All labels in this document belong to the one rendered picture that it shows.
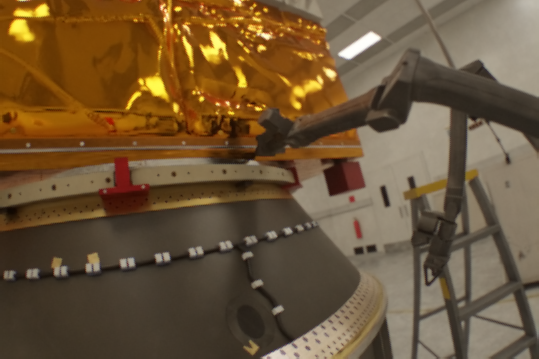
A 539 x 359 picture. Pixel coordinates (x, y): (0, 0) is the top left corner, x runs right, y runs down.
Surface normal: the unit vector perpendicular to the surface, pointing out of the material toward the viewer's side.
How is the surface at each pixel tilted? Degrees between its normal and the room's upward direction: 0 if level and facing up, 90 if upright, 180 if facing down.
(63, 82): 89
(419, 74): 73
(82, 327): 62
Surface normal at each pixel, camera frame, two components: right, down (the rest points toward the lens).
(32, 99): 0.61, -0.33
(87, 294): 0.16, -0.70
